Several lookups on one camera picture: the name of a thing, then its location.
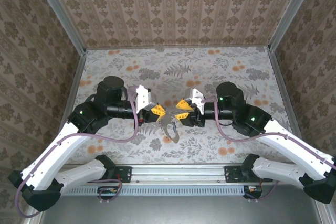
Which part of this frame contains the floral printed tablecloth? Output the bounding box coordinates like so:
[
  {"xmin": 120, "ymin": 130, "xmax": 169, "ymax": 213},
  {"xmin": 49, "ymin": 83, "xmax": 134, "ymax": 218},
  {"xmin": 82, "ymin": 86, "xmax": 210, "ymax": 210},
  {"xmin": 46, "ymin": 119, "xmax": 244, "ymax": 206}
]
[{"xmin": 59, "ymin": 46, "xmax": 301, "ymax": 166}]

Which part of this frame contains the black controller board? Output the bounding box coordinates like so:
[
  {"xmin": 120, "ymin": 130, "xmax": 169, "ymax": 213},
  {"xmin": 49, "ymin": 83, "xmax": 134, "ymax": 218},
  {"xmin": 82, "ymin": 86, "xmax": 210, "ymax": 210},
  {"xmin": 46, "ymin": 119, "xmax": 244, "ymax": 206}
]
[
  {"xmin": 243, "ymin": 185, "xmax": 263, "ymax": 199},
  {"xmin": 97, "ymin": 186, "xmax": 119, "ymax": 200}
]

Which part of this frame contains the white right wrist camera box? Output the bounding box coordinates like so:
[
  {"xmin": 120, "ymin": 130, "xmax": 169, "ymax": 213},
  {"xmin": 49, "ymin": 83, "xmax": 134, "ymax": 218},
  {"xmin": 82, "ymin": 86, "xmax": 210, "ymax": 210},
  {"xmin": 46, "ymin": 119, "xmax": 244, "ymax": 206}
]
[{"xmin": 184, "ymin": 88, "xmax": 206, "ymax": 116}]

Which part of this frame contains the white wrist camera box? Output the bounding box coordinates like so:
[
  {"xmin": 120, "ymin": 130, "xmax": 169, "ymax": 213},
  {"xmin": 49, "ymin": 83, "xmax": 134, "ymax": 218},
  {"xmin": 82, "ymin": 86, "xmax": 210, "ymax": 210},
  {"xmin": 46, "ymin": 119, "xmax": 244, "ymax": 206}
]
[
  {"xmin": 184, "ymin": 88, "xmax": 206, "ymax": 116},
  {"xmin": 134, "ymin": 84, "xmax": 157, "ymax": 112}
]

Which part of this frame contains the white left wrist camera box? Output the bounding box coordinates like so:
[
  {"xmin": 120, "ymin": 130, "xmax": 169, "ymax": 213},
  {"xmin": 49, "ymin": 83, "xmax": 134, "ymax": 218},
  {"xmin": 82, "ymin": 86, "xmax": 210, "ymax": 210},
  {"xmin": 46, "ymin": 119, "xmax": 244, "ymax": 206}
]
[{"xmin": 134, "ymin": 84, "xmax": 157, "ymax": 112}]

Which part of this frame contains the aluminium side rail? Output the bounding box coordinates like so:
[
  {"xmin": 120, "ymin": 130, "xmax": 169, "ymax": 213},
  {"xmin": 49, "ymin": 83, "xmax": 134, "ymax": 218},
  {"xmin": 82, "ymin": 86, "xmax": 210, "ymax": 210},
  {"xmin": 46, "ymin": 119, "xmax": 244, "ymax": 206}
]
[
  {"xmin": 59, "ymin": 50, "xmax": 87, "ymax": 130},
  {"xmin": 267, "ymin": 47, "xmax": 302, "ymax": 141}
]

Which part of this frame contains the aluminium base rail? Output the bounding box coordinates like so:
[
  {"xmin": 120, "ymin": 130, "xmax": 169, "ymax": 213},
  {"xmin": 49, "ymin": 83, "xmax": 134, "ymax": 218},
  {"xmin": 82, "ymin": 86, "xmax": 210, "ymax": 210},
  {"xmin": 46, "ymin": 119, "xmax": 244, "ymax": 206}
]
[{"xmin": 115, "ymin": 165, "xmax": 244, "ymax": 184}]

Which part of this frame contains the grey slotted cable duct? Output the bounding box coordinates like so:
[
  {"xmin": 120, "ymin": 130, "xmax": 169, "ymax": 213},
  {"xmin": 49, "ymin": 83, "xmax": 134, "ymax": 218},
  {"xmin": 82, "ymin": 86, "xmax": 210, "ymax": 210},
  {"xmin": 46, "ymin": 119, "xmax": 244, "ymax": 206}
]
[{"xmin": 61, "ymin": 184, "xmax": 263, "ymax": 196}]

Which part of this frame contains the aluminium frame post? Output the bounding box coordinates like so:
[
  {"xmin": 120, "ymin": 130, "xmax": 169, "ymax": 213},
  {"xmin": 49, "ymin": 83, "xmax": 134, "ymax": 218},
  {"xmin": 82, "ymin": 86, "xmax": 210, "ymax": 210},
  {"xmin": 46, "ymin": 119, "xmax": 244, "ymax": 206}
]
[
  {"xmin": 268, "ymin": 0, "xmax": 320, "ymax": 52},
  {"xmin": 30, "ymin": 0, "xmax": 87, "ymax": 55}
]

